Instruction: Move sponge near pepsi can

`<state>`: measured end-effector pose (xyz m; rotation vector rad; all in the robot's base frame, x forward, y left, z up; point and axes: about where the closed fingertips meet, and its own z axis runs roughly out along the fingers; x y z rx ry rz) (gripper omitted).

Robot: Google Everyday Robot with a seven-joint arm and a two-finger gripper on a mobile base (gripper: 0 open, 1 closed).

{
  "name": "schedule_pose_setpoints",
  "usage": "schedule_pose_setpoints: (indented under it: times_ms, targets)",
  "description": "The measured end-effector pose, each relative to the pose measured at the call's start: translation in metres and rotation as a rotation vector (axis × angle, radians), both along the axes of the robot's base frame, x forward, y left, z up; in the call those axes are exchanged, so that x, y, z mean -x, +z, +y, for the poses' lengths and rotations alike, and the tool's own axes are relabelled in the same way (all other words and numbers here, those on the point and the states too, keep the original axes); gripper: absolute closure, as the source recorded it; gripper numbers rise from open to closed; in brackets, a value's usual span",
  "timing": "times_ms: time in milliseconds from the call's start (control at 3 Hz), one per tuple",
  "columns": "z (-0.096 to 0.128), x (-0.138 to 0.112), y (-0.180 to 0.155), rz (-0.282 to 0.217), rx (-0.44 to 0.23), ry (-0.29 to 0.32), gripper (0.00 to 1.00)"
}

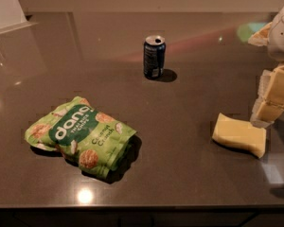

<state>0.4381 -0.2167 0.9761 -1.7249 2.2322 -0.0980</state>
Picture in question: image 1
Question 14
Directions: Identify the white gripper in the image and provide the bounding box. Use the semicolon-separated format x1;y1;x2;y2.
248;7;284;128

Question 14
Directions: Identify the yellow sponge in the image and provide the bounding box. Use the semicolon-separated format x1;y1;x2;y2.
212;113;266;158

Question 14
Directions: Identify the blue pepsi can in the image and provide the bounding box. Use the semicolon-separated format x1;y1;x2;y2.
143;35;166;79

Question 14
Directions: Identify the green rice chips bag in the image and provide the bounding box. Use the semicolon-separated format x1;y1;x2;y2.
25;96;136;179

